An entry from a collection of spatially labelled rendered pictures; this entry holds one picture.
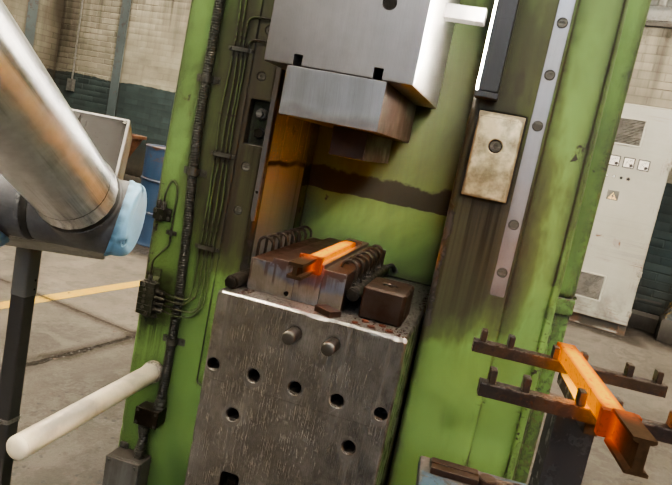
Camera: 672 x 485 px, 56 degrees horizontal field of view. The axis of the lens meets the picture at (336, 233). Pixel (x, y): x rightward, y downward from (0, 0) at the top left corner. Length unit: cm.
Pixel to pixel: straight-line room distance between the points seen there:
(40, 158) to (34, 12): 1009
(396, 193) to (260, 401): 69
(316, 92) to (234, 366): 55
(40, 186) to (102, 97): 953
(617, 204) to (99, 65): 738
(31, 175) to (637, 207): 599
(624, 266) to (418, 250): 481
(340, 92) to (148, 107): 836
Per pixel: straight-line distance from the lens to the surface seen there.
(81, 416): 136
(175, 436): 163
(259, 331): 124
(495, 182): 129
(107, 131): 136
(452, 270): 133
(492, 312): 134
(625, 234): 636
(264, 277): 128
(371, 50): 122
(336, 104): 122
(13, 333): 149
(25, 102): 54
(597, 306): 644
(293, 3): 128
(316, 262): 122
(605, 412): 86
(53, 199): 66
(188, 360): 155
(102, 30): 1034
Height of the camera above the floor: 124
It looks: 8 degrees down
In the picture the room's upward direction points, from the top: 11 degrees clockwise
